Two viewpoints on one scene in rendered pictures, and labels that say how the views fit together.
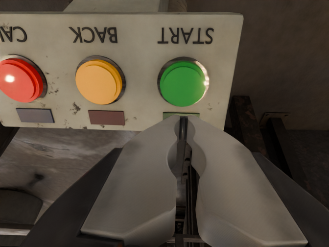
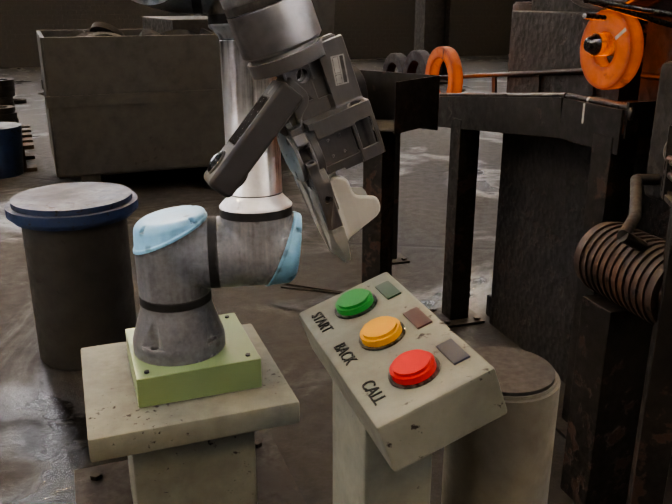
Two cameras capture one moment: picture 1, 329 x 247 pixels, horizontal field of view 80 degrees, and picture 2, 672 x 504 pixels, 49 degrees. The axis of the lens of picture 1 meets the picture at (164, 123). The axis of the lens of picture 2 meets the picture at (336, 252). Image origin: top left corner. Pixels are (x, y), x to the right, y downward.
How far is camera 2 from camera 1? 69 cm
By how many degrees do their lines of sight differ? 67
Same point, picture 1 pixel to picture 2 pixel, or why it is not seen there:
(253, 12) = not seen: outside the picture
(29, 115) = (454, 353)
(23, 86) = (410, 356)
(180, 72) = (342, 303)
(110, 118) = (415, 315)
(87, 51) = (360, 351)
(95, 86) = (380, 326)
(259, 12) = not seen: outside the picture
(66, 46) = (363, 361)
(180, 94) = (359, 295)
